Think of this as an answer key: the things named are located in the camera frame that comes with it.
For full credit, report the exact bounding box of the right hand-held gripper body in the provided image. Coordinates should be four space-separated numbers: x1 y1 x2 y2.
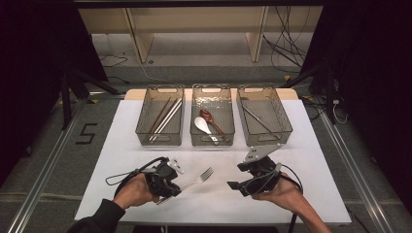
243 144 284 198

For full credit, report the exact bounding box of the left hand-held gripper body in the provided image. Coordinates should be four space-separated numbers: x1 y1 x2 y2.
144 156 185 196

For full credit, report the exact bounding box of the steel fork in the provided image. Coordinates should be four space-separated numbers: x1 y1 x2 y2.
155 166 215 207

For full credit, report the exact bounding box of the smoky clear plastic bin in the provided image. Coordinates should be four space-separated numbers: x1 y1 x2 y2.
236 84 294 148
135 84 186 147
189 83 236 147

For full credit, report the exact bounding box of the steel table knife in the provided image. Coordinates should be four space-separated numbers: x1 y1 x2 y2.
241 104 277 136

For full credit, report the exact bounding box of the white ceramic spoon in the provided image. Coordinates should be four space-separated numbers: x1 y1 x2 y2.
193 116 220 146

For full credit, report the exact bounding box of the brown wooden chopstick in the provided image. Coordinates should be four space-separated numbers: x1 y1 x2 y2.
154 97 180 134
149 96 172 134

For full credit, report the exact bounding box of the brown wooden spoon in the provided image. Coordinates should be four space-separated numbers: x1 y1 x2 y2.
198 108 228 137

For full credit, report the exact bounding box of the person's right hand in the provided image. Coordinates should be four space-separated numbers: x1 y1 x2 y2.
252 173 306 212

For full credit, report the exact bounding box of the person's left hand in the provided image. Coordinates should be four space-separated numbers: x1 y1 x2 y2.
113 173 160 210

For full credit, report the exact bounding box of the black metal stand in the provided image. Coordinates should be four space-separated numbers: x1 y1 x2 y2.
58 62 121 131
281 59 338 126

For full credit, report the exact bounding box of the black curtain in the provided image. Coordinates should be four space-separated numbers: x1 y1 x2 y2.
300 0 412 205
0 0 110 187

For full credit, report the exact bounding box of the light wooden shelf unit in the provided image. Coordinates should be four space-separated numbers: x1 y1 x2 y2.
78 6 325 64

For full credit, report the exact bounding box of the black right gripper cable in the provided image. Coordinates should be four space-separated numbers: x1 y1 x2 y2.
279 164 304 233

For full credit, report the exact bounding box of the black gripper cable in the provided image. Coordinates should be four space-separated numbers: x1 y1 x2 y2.
105 156 170 199
279 164 304 233

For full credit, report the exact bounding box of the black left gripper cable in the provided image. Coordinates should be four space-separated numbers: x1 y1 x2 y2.
105 156 170 199

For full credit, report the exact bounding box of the aluminium floor rail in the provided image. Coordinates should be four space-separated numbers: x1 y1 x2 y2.
6 98 90 233
319 111 395 233

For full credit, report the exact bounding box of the white floor cable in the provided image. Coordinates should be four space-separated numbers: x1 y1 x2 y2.
139 59 173 84

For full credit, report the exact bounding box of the black floor cable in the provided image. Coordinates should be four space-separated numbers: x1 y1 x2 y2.
99 53 129 85

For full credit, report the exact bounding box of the bundle of black cables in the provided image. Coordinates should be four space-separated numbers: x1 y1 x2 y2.
262 6 313 75

